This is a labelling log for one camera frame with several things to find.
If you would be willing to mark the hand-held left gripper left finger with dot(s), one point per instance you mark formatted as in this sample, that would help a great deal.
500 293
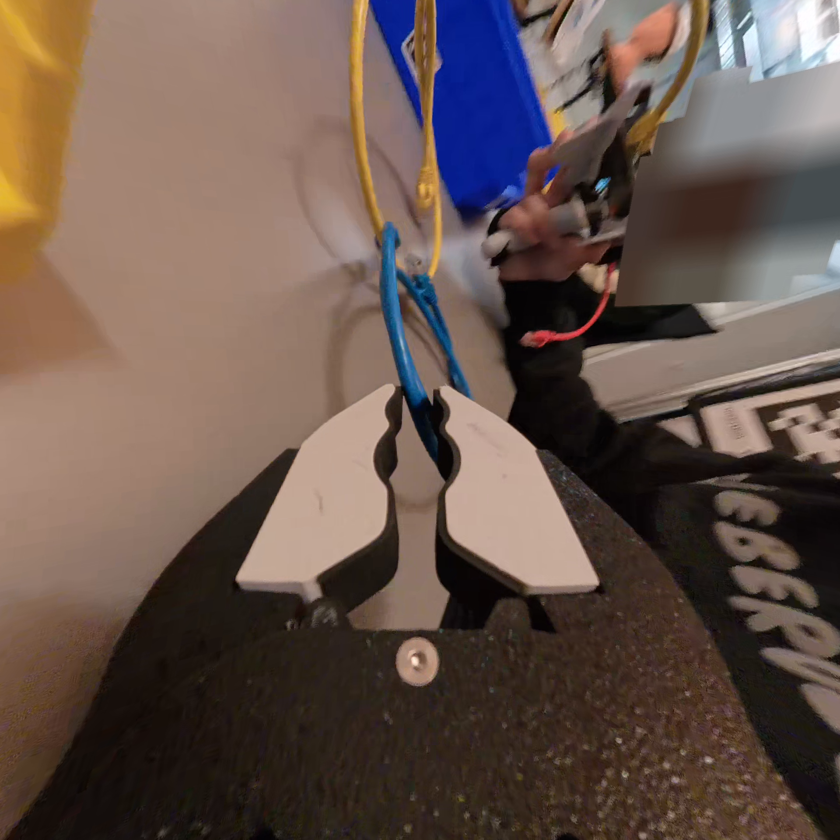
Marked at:
328 512

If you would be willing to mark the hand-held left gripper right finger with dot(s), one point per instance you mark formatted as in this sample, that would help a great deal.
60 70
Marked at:
505 505

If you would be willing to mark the person's right hand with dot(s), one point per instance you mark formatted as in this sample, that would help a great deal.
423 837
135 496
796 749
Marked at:
544 223

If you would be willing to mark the blue plastic bin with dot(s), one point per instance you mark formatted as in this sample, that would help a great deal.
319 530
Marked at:
479 98

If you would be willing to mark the yellow plastic bin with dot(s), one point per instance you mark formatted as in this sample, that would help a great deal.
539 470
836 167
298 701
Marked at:
33 131

